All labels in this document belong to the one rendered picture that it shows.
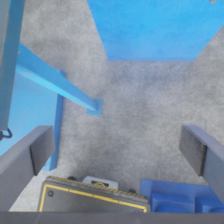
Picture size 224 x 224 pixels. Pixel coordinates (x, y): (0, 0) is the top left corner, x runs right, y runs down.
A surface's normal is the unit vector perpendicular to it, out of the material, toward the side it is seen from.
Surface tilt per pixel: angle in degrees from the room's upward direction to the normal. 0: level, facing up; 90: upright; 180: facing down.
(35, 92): 0
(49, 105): 0
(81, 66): 0
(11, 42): 90
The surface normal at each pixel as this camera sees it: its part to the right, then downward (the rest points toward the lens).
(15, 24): 0.99, 0.05
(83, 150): -0.14, -0.12
